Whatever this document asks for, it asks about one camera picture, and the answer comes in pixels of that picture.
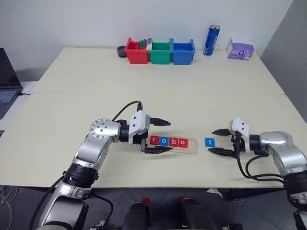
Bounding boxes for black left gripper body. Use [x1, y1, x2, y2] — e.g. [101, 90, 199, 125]
[132, 130, 149, 153]

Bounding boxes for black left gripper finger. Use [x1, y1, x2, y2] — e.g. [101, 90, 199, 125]
[143, 146, 174, 155]
[149, 116, 172, 127]

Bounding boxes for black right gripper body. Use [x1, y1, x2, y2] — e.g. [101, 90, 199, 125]
[229, 134, 247, 160]

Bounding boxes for flat wooden letter tray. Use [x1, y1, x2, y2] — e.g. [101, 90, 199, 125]
[148, 135, 199, 155]

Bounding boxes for white scrap under table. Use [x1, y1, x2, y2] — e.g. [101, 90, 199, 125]
[206, 188, 224, 198]

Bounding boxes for green plastic bin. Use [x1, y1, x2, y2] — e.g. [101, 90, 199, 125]
[148, 38, 174, 66]

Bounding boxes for blue plastic bin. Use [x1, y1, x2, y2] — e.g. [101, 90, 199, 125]
[171, 38, 196, 66]

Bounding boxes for dark rounded shape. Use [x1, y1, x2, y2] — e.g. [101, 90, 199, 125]
[125, 201, 154, 230]
[178, 198, 209, 230]

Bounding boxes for red plastic bin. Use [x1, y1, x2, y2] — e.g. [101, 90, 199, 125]
[124, 36, 150, 65]

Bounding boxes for black round holder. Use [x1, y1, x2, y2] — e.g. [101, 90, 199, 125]
[116, 45, 128, 58]

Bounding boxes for purple tissue box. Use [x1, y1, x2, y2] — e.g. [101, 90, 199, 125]
[227, 35, 255, 60]

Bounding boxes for tall blue drink can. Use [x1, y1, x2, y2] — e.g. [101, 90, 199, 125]
[202, 24, 222, 57]

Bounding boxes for dark open laptop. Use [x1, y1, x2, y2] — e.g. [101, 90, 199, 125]
[0, 47, 24, 120]

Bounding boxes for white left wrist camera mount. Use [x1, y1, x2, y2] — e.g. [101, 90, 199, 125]
[128, 110, 152, 145]

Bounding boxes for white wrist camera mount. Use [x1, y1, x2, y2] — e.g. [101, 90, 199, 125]
[128, 110, 152, 145]
[228, 116, 251, 153]

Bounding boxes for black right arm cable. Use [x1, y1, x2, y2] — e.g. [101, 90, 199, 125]
[236, 150, 287, 184]

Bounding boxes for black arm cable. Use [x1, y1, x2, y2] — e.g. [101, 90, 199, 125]
[236, 150, 287, 184]
[112, 100, 143, 122]

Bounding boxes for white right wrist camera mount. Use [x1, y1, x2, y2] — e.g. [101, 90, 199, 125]
[228, 116, 251, 153]

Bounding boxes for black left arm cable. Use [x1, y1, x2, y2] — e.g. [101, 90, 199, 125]
[112, 100, 143, 122]

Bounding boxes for tangled thin floor wires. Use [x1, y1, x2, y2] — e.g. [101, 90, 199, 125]
[0, 185, 21, 218]

